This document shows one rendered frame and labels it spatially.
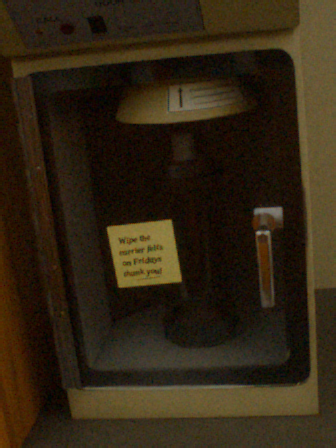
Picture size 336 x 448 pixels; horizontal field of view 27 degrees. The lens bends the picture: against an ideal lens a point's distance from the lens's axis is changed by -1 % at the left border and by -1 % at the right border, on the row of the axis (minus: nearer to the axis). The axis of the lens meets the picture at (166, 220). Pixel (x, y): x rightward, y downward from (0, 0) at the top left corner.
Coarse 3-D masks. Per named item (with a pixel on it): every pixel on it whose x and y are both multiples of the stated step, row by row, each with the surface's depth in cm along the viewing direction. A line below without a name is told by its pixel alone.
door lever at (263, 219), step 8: (256, 216) 79; (264, 216) 79; (272, 216) 79; (256, 224) 80; (264, 224) 77; (272, 224) 79; (256, 232) 75; (264, 232) 75; (256, 240) 75; (264, 240) 75; (264, 248) 75; (264, 256) 76; (264, 264) 76; (272, 264) 76; (264, 272) 76; (272, 272) 76; (264, 280) 76; (272, 280) 77; (264, 288) 77; (272, 288) 77; (264, 296) 77; (272, 296) 77; (264, 304) 77; (272, 304) 77
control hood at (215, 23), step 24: (0, 0) 69; (216, 0) 69; (240, 0) 68; (264, 0) 68; (288, 0) 68; (0, 24) 72; (216, 24) 72; (240, 24) 71; (264, 24) 71; (288, 24) 71; (0, 48) 75; (24, 48) 75; (48, 48) 75; (72, 48) 76
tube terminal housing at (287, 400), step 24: (96, 48) 78; (120, 48) 77; (144, 48) 77; (168, 48) 77; (192, 48) 76; (216, 48) 76; (240, 48) 75; (264, 48) 75; (288, 48) 75; (24, 72) 80; (312, 264) 82; (312, 288) 83; (312, 312) 84; (312, 336) 85; (312, 360) 86; (312, 384) 87; (72, 408) 93; (96, 408) 92; (120, 408) 91; (144, 408) 91; (168, 408) 90; (192, 408) 90; (216, 408) 89; (240, 408) 89; (264, 408) 88; (288, 408) 88; (312, 408) 88
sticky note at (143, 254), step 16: (144, 224) 82; (160, 224) 82; (112, 240) 83; (128, 240) 83; (144, 240) 82; (160, 240) 82; (112, 256) 84; (128, 256) 83; (144, 256) 83; (160, 256) 83; (176, 256) 82; (128, 272) 84; (144, 272) 84; (160, 272) 83; (176, 272) 83
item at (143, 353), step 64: (128, 64) 77; (192, 64) 76; (256, 64) 75; (64, 128) 80; (128, 128) 79; (192, 128) 78; (256, 128) 77; (64, 192) 82; (128, 192) 81; (192, 192) 80; (256, 192) 79; (64, 256) 85; (192, 256) 82; (256, 256) 81; (128, 320) 86; (192, 320) 85; (256, 320) 84; (128, 384) 89; (192, 384) 87; (256, 384) 86
